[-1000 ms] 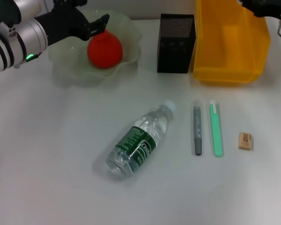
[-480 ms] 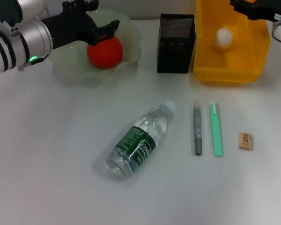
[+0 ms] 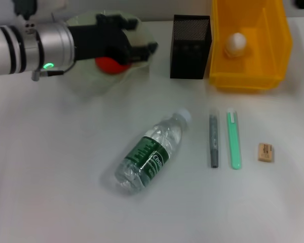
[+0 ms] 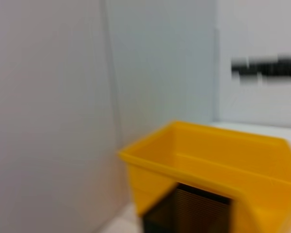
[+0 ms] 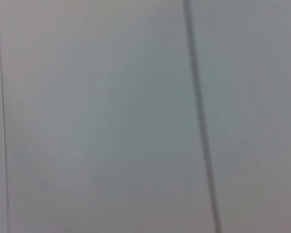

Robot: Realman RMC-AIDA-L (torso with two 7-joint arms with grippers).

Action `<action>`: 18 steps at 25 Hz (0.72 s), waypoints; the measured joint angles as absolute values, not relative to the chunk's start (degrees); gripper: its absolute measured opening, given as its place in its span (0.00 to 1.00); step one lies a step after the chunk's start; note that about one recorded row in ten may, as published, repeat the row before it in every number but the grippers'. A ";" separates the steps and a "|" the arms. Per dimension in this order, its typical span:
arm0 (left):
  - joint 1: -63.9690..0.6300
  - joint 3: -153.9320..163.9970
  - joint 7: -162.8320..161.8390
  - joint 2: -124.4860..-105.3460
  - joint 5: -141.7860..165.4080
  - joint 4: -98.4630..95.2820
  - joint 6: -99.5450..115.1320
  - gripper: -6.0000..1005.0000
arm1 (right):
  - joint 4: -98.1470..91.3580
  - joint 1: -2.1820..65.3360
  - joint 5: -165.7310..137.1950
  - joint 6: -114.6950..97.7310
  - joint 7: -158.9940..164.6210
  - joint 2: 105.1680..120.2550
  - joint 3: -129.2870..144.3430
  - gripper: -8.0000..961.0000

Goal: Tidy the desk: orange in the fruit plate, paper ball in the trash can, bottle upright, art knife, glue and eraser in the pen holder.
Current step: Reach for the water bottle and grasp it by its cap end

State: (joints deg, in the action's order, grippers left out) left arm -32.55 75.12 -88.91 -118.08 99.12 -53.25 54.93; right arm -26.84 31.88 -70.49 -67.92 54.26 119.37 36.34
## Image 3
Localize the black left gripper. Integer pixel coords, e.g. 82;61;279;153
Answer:
68;14;159;65

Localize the red-orange toy orange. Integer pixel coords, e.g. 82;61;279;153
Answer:
95;57;131;75

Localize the white paper ball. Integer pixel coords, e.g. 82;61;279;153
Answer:
223;32;248;58

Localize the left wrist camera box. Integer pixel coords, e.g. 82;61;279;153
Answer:
14;0;39;21

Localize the green glass fruit plate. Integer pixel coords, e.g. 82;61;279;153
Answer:
65;10;157;97

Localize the beige eraser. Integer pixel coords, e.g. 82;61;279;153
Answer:
257;142;275;162

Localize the black mesh pen holder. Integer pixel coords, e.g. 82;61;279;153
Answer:
170;14;213;80

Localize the yellow plastic bin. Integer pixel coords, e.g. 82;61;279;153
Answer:
209;0;293;92

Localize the clear green-label water bottle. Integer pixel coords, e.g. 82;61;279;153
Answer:
101;108;193;195

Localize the green plastic pen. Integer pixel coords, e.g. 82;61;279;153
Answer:
226;108;243;170

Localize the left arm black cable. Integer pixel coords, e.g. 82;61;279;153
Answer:
31;62;75;82

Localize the grey marker pen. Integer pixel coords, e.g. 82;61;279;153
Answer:
208;107;221;169

